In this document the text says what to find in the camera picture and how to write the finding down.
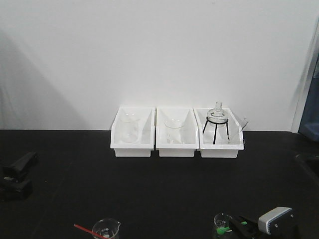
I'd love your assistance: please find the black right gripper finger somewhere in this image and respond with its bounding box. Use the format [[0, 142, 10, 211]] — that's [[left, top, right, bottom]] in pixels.
[[229, 217, 259, 239], [239, 216, 258, 228]]

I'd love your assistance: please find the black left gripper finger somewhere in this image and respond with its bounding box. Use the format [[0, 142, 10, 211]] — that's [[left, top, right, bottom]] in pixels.
[[0, 179, 32, 201], [2, 152, 38, 180]]

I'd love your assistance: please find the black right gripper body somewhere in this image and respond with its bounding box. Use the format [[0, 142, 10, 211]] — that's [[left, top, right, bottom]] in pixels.
[[249, 219, 302, 239]]

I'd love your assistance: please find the green plastic spoon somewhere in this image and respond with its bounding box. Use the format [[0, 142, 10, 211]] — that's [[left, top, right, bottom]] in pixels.
[[216, 227, 232, 235]]

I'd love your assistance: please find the red plastic spoon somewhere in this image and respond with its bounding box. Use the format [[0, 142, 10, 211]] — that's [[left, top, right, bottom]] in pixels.
[[74, 224, 106, 239]]

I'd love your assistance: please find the right front glass beaker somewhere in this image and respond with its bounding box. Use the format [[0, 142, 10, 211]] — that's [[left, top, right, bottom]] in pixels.
[[212, 213, 235, 239]]

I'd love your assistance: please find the right white plastic bin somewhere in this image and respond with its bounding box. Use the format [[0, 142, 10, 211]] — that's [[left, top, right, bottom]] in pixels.
[[193, 108, 244, 158]]

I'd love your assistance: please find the white plastic bin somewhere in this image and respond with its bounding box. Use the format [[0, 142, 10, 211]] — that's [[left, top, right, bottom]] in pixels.
[[156, 107, 199, 157], [193, 108, 244, 158], [110, 107, 156, 157]]

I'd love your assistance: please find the left front glass beaker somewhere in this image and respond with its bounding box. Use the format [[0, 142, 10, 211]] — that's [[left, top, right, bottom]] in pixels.
[[92, 218, 121, 239]]

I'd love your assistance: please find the glass test tube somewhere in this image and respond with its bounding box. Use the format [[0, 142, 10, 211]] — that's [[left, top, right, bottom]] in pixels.
[[228, 118, 249, 144]]

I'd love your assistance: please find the blue object at right edge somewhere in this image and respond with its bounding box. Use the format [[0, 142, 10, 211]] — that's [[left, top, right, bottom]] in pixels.
[[299, 39, 319, 142]]

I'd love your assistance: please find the round glass flask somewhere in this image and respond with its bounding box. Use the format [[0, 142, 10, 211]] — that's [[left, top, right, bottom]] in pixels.
[[206, 102, 229, 123]]

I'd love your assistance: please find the middle white plastic bin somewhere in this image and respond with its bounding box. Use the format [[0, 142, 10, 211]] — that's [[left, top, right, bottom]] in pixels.
[[156, 107, 199, 157]]

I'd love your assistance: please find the glass beaker in left bin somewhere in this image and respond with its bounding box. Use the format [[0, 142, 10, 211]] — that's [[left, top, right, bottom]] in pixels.
[[120, 113, 139, 143]]

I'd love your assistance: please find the glass beaker in bin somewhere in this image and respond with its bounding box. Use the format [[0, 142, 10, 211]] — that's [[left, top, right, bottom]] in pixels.
[[120, 113, 139, 143], [164, 119, 184, 144]]

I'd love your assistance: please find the left white plastic bin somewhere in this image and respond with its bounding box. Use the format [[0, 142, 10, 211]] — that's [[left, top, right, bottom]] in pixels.
[[110, 107, 156, 157]]

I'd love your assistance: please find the glass beaker in middle bin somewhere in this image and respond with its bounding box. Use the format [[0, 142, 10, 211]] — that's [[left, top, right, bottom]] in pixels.
[[164, 119, 184, 144]]

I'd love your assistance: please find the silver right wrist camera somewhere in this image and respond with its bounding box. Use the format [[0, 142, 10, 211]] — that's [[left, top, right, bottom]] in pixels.
[[258, 207, 296, 236]]

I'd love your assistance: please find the black wire tripod stand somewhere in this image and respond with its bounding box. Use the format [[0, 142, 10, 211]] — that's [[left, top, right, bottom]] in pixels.
[[202, 117, 230, 145]]

